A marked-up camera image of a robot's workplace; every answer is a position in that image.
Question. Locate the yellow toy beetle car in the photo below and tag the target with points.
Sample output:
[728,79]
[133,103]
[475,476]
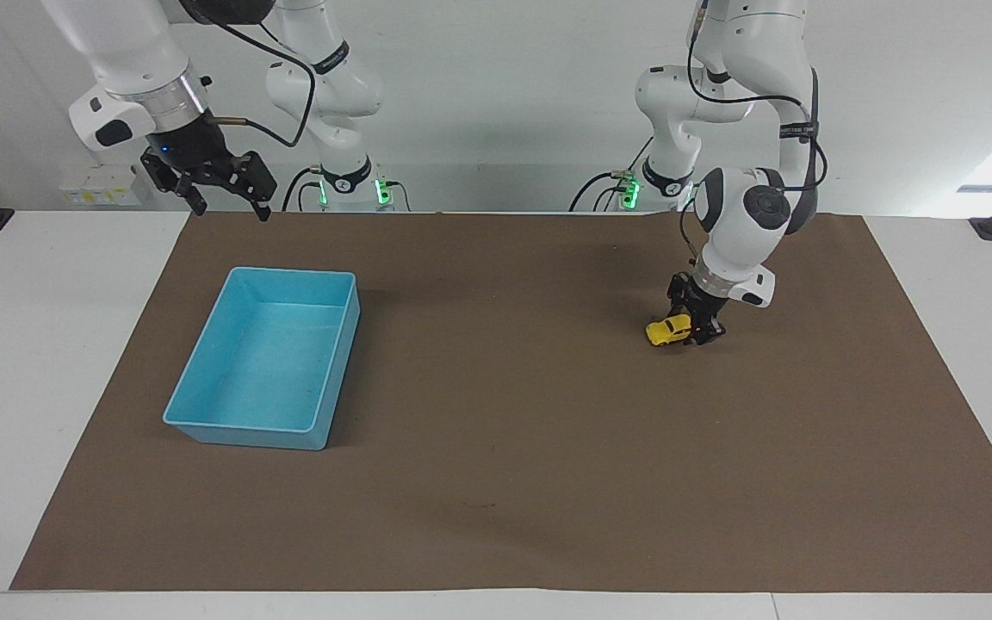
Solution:
[666,331]

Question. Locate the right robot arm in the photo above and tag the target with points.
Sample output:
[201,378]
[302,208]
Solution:
[130,47]

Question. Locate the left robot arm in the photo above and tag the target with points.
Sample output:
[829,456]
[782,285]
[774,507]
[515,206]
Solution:
[741,228]

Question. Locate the white power strip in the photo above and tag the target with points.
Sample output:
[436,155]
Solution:
[100,185]

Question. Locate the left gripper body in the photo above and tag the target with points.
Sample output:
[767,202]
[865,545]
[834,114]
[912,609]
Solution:
[704,306]

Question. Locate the light blue plastic bin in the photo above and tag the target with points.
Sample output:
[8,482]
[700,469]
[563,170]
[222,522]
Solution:
[268,362]

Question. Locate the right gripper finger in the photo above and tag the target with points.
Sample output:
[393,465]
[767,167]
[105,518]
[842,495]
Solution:
[176,183]
[253,176]

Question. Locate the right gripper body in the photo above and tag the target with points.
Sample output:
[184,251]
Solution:
[186,142]

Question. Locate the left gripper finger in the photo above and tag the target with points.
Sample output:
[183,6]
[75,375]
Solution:
[677,293]
[709,334]

